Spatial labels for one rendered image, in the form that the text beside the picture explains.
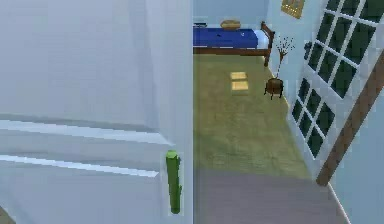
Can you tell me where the bare twig plant in brown pot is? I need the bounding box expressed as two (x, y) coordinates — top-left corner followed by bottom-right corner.
(264, 35), (296, 101)

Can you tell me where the tan round cushion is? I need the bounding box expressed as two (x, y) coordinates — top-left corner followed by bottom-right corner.
(219, 19), (242, 31)

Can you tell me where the white panelled room door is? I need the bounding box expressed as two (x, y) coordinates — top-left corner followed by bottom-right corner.
(0, 0), (194, 224)

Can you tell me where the white glazed room door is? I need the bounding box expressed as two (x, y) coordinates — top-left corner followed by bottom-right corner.
(287, 0), (384, 174)

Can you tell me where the green door handle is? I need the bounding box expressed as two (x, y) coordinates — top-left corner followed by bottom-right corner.
(165, 149), (183, 215)

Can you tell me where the blue bed with wooden frame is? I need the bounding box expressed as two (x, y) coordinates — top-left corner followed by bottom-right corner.
(193, 21), (276, 68)

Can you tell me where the gold framed wall picture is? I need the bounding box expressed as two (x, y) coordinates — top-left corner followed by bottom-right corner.
(280, 0), (306, 20)

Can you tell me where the brown wooden door frame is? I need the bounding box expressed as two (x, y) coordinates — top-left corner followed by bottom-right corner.
(315, 49), (384, 187)

